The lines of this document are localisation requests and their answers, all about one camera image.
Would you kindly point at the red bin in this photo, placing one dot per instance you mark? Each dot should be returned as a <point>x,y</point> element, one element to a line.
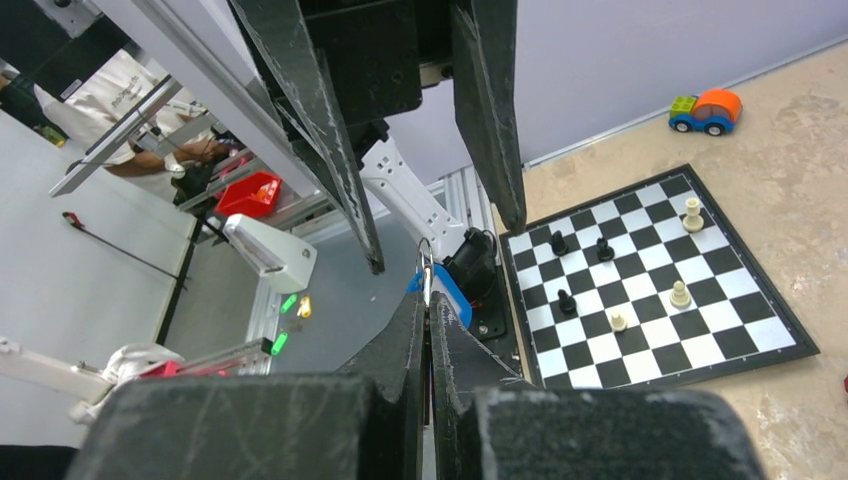
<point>254,196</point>

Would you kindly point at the white chess piece middle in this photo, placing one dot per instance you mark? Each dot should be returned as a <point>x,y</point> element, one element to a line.
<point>679,296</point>

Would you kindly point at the black chess piece left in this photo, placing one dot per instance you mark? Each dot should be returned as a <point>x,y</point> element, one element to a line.
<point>558,244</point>

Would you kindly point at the white chess piece lower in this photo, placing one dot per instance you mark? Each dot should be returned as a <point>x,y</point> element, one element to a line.
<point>618,322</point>

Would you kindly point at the black chess piece upper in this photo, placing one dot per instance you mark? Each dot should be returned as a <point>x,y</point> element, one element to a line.
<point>604,251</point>

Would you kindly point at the black chess piece right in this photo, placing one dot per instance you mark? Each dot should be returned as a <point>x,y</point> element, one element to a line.
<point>566,302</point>

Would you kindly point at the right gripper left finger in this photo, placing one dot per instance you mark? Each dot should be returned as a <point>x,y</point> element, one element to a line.
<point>362,421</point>

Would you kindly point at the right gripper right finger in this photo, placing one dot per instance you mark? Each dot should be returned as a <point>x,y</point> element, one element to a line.
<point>490,423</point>

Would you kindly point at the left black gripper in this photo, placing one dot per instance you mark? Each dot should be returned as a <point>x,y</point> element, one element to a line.
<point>367,60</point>

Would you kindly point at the white chess piece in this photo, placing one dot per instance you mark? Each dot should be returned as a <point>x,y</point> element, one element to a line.
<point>679,296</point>
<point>693,221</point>
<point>618,322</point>

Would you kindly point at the black white chessboard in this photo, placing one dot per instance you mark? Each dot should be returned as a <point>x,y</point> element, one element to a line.
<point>737,321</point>

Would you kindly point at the white chess piece top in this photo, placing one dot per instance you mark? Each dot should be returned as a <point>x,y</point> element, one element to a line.
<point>693,221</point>

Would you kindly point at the colourful toy brick car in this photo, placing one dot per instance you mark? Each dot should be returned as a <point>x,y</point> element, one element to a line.
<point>715,112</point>

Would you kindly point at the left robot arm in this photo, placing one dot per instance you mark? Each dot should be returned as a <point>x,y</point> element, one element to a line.
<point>466,252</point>

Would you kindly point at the black chess piece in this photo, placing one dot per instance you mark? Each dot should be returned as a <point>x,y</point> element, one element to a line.
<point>558,244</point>
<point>604,251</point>
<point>566,302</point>

